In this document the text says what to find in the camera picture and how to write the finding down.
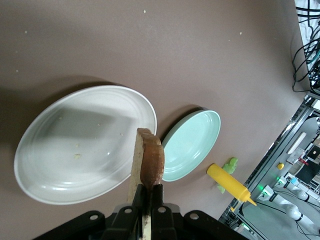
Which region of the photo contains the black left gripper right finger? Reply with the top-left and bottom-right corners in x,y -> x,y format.
151,184 -> 176,240

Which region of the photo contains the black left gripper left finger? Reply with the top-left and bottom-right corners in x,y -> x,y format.
102,184 -> 147,240

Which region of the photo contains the brown bread slice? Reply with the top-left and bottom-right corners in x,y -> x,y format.
126,127 -> 166,240

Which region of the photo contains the yellow squeeze bottle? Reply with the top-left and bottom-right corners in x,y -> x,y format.
206,163 -> 258,207

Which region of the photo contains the green lettuce leaf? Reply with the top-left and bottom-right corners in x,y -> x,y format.
216,156 -> 238,195

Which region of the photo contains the green plate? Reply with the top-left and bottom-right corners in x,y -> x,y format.
161,109 -> 222,182

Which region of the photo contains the beige plate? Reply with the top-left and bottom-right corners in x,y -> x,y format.
13,85 -> 158,206

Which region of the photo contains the aluminium frame rail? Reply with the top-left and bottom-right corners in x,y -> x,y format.
218,91 -> 320,227

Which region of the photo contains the black floor cable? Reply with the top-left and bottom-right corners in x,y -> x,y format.
291,32 -> 320,94

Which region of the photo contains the teal cable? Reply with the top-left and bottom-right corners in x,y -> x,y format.
309,44 -> 320,63

